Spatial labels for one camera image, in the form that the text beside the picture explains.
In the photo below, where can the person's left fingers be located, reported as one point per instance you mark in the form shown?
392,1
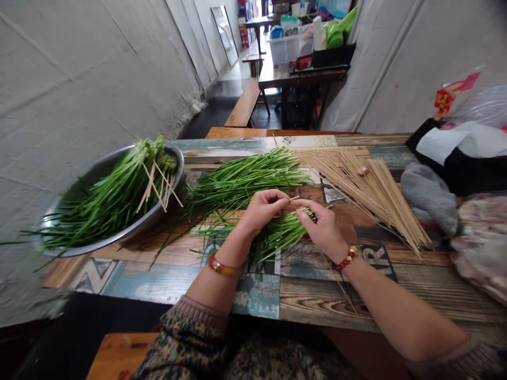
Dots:
273,215

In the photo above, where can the person's left thumb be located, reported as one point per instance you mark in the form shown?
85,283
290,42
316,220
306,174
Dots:
282,202

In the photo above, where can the small wooden stool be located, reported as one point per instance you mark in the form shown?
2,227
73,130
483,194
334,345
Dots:
253,63

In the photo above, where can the heap of skewered chive bundles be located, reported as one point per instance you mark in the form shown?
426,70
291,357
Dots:
115,194

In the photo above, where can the bundle of chives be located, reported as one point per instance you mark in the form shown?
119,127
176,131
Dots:
277,235

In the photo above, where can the round metal bowl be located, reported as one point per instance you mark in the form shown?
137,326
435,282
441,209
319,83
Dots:
83,190

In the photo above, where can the pile of bamboo sticks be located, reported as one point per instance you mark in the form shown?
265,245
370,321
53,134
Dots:
376,194

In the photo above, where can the person's left index finger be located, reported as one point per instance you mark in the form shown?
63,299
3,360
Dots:
277,193

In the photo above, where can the person's right fingers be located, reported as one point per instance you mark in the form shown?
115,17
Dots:
308,217

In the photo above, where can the person's body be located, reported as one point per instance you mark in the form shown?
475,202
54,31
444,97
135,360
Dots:
277,356

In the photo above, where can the person's left hand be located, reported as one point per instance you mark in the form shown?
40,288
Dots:
255,215

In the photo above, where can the pile of loose green chives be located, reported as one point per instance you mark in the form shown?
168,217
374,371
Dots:
245,176

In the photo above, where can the dark wooden table with goods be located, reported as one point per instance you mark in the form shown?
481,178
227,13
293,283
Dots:
305,79

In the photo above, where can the person's right thumb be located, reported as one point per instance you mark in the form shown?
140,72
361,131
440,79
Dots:
303,203

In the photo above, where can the thin bamboo skewer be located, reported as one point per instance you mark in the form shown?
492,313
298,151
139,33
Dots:
345,293

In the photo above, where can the small pink lump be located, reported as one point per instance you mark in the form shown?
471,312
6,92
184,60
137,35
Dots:
362,171

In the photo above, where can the clear plastic bag red print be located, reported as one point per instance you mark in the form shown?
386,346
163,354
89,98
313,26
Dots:
475,99

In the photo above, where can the light wooden bench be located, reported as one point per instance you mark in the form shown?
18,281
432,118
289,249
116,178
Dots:
243,105

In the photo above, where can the black bag with white sheet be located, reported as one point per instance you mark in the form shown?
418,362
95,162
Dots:
463,154

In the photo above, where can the floral fabric bag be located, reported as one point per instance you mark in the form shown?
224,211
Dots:
485,245

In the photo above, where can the clear plastic storage bin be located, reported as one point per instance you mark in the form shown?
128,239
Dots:
289,47

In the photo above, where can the small dark wooden table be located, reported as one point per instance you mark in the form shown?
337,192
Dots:
259,25

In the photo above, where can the framed picture leaning on wall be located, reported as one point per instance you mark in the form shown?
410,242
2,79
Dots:
225,35

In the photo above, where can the grey cloth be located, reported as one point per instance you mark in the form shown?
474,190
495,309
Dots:
429,200

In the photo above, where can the person's right hand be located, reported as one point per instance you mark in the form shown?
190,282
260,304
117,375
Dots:
323,233

